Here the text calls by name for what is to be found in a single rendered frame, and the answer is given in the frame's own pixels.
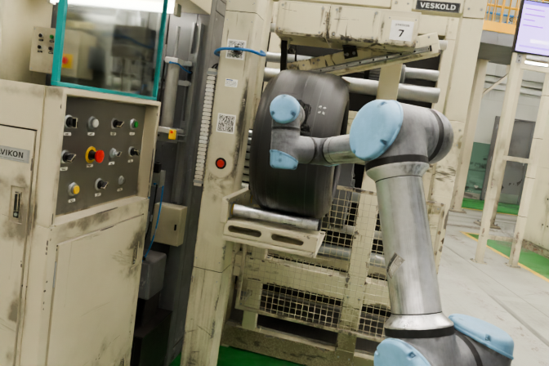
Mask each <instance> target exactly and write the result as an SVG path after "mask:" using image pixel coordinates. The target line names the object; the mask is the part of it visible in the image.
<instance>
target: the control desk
mask: <svg viewBox="0 0 549 366"><path fill-rule="evenodd" d="M160 108H161V102H159V101H156V100H146V99H141V98H135V97H130V96H120V95H114V94H108V93H102V92H97V91H86V90H80V89H75V88H69V87H58V86H52V85H51V86H45V85H39V84H33V83H23V82H17V81H11V80H5V79H0V366H130V360H131V353H132V340H133V333H134V326H135V319H136V306H137V298H138V292H139V284H140V277H141V264H142V257H143V250H144V243H145V230H146V222H147V216H148V208H149V201H150V199H148V197H150V191H151V184H152V176H153V170H154V156H155V149H156V142H157V135H158V122H159V115H160Z"/></svg>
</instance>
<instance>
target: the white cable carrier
mask: <svg viewBox="0 0 549 366"><path fill-rule="evenodd" d="M208 71H214V72H218V70H217V69H212V68H209V69H208ZM208 75H210V76H208V79H209V80H207V83H210V84H207V85H206V87H209V88H206V92H205V95H206V96H205V97H204V99H206V100H205V101H204V103H205V104H204V105H203V107H205V108H203V111H205V112H203V115H206V116H203V117H202V119H205V120H202V124H201V129H200V131H201V132H200V135H202V136H200V137H199V139H202V140H199V143H200V144H199V148H198V150H199V152H198V154H200V155H198V156H197V158H200V159H197V163H196V166H197V167H196V168H195V170H198V171H195V174H196V175H195V176H194V177H195V180H198V181H204V174H205V171H204V170H205V167H206V161H207V160H206V158H207V155H206V154H208V148H207V147H208V144H207V143H208V142H209V136H210V130H211V123H212V121H210V120H212V117H211V116H212V111H213V105H214V101H213V100H214V98H215V91H216V90H215V89H216V86H215V85H216V82H215V81H216V80H217V75H215V74H208ZM201 143H202V144H201ZM201 147H202V148H201ZM197 174H198V175H197Z"/></svg>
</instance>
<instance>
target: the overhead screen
mask: <svg viewBox="0 0 549 366"><path fill-rule="evenodd" d="M511 52H514V53H520V54H525V55H531V56H541V57H546V58H549V3H547V2H538V1H533V0H521V2H520V9H519V14H518V19H517V23H516V31H515V36H514V40H513V45H512V49H511Z"/></svg>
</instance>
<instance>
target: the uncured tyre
mask: <svg viewBox="0 0 549 366"><path fill-rule="evenodd" d="M282 92H288V93H295V94H297V95H295V94H288V93H282ZM280 95H289V96H292V97H294V98H295V99H296V100H302V101H303V103H304V104H309V105H310V106H311V112H310V114H309V116H308V120H307V124H308V126H310V127H311V132H301V136H308V137H316V138H327V137H332V136H342V135H346V130H347V123H348V116H349V87H348V86H347V85H346V83H345V82H344V81H343V80H342V79H341V77H339V76H337V75H335V74H327V73H320V72H313V71H305V70H299V69H286V70H282V71H281V72H280V73H278V74H277V75H275V76H274V77H273V78H272V79H271V80H270V81H269V82H268V83H267V85H266V87H265V89H264V91H263V93H262V96H261V99H260V102H259V105H258V108H257V114H256V117H255V122H254V126H253V130H252V140H251V147H250V155H249V184H250V190H251V193H252V196H253V198H254V199H255V200H256V201H257V203H258V205H259V206H260V207H261V208H264V209H268V210H272V211H277V212H285V213H290V214H294V215H298V216H307V217H312V218H316V219H319V218H320V217H322V216H324V215H325V214H327V213H329V210H330V208H331V206H332V203H333V200H334V197H335V193H336V190H337V183H338V180H339V176H340V171H341V163H339V165H337V166H330V167H328V166H324V165H316V164H305V163H299V167H297V169H295V170H292V169H279V168H272V167H271V165H270V143H271V132H272V117H271V114H270V104H271V102H272V100H273V99H274V98H275V97H277V96H280ZM319 105H326V106H327V107H328V108H327V112H326V116H323V115H320V114H317V110H318V107H319Z"/></svg>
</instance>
